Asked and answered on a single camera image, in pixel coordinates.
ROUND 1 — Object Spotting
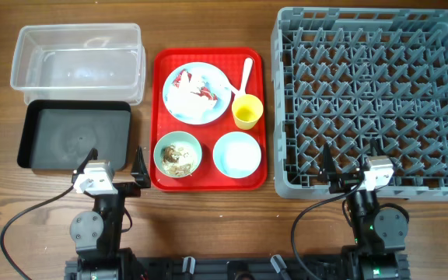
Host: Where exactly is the grey dishwasher rack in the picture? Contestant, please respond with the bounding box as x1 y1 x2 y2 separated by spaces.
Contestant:
271 7 448 201

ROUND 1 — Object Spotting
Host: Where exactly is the white plastic spoon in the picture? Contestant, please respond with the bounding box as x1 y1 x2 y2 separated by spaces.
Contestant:
236 58 254 96

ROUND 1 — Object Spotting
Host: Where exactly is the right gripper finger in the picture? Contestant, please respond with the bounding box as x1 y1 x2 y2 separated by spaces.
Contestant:
320 142 338 182
369 138 386 159

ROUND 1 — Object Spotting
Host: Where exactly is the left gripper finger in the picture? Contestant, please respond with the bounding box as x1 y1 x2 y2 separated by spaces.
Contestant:
131 146 150 185
75 148 98 172

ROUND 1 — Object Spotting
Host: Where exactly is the red snack wrapper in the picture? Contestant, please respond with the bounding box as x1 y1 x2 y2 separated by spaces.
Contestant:
172 69 218 101

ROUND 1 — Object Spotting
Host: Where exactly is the black plastic tray bin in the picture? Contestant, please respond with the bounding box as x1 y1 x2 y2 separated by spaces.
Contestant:
17 100 131 170

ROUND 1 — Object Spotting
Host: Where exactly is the red serving tray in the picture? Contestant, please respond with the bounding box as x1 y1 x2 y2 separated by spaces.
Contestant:
149 47 268 192

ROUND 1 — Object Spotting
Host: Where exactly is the clear plastic waste bin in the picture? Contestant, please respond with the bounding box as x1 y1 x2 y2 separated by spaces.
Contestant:
10 23 146 105

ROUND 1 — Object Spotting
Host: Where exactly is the white napkin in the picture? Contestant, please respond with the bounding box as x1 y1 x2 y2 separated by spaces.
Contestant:
166 83 219 117

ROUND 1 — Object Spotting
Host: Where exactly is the yellow plastic cup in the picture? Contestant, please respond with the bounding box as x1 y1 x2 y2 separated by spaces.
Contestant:
231 94 264 130

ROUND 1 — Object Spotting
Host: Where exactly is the small light blue bowl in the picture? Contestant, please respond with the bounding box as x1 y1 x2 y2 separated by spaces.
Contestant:
212 131 262 179

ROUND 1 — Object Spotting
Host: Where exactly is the green bowl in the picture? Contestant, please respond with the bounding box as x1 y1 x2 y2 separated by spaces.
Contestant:
152 131 203 179

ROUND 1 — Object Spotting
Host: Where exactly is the large light blue plate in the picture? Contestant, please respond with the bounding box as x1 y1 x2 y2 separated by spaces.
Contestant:
162 62 232 125

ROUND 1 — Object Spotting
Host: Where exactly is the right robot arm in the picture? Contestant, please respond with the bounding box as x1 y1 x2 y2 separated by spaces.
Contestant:
318 140 411 280

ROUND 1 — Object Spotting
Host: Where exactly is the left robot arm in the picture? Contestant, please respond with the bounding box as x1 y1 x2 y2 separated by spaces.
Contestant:
64 148 151 279

